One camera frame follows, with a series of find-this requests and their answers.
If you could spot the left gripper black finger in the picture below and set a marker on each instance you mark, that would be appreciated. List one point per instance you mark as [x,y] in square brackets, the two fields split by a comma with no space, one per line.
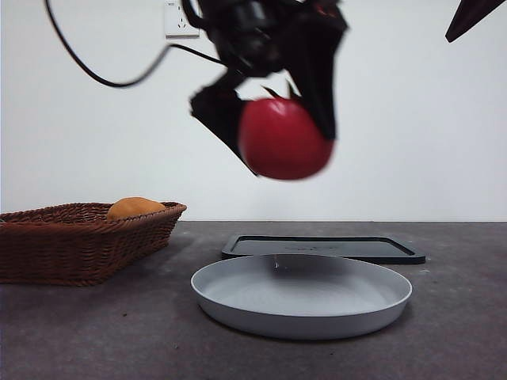
[322,79]
[218,115]

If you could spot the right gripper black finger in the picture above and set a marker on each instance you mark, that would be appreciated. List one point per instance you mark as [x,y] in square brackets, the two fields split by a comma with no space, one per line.
[467,16]

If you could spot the red tomato with green stem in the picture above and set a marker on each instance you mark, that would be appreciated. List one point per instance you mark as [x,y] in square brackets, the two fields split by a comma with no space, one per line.
[285,138]

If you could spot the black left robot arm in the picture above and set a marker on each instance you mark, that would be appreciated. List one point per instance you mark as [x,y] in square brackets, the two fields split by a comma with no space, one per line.
[257,31]

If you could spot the black rectangular tray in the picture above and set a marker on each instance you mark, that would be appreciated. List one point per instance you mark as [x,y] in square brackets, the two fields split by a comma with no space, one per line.
[380,249]

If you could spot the brown wicker basket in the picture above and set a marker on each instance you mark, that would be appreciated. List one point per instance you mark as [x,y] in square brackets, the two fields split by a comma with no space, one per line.
[79,253]

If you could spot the pale grey round plate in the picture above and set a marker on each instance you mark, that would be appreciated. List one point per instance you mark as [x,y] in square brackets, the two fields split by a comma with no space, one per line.
[301,301]

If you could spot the white wall socket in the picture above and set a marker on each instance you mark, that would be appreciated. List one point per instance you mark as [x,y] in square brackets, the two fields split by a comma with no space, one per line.
[174,23]

